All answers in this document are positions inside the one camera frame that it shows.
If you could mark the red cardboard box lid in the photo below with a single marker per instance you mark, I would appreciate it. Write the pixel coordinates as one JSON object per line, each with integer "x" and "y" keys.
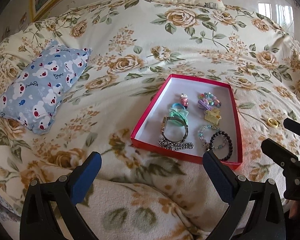
{"x": 146, "y": 133}

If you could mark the blue bear print pillow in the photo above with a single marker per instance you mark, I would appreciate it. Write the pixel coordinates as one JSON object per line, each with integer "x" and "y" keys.
{"x": 33, "y": 97}

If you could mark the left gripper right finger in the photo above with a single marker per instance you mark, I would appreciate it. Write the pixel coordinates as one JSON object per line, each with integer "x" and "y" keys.
{"x": 222, "y": 177}

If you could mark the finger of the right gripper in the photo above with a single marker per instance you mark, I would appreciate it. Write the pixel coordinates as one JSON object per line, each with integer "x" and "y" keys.
{"x": 292, "y": 126}
{"x": 280, "y": 155}

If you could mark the person's right hand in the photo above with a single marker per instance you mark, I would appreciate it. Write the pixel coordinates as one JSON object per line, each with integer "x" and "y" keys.
{"x": 294, "y": 210}

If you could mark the floral fleece blanket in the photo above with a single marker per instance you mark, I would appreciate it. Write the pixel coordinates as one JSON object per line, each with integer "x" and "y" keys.
{"x": 136, "y": 45}

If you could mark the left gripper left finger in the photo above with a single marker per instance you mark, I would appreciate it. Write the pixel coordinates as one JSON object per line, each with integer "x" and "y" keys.
{"x": 82, "y": 177}

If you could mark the pink cartoon hair clip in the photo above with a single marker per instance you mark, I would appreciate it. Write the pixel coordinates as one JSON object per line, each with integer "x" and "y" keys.
{"x": 184, "y": 100}

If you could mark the yellow translucent hair claw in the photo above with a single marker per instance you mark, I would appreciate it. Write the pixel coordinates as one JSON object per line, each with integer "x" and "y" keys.
{"x": 213, "y": 116}

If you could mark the gold wrist watch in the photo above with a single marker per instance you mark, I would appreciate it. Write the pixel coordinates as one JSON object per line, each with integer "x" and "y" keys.
{"x": 174, "y": 129}

